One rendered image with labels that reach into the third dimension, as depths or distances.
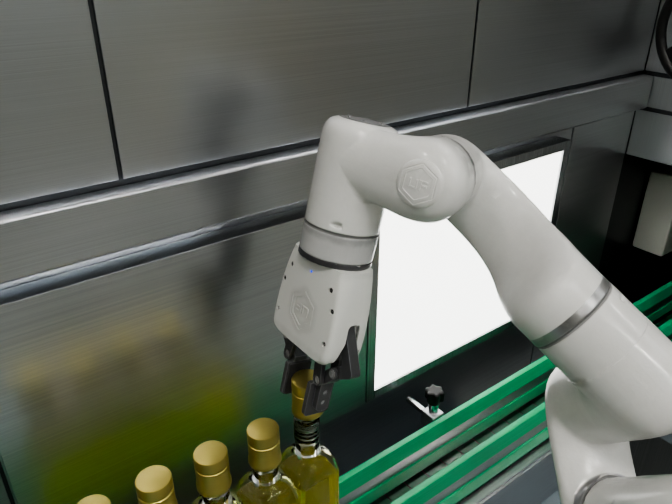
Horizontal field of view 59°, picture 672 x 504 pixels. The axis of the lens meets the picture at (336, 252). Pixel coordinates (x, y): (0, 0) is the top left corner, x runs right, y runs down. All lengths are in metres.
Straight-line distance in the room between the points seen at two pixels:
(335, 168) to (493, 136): 0.42
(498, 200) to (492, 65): 0.35
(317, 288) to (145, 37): 0.28
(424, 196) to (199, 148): 0.26
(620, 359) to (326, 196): 0.28
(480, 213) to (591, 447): 0.24
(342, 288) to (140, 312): 0.22
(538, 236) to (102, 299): 0.43
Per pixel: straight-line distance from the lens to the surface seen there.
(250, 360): 0.76
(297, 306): 0.61
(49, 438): 0.71
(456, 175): 0.50
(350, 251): 0.56
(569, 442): 0.63
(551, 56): 1.03
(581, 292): 0.53
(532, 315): 0.53
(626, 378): 0.55
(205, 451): 0.64
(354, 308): 0.57
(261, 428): 0.65
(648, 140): 1.31
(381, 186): 0.52
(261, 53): 0.67
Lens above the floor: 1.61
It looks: 27 degrees down
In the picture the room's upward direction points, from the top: straight up
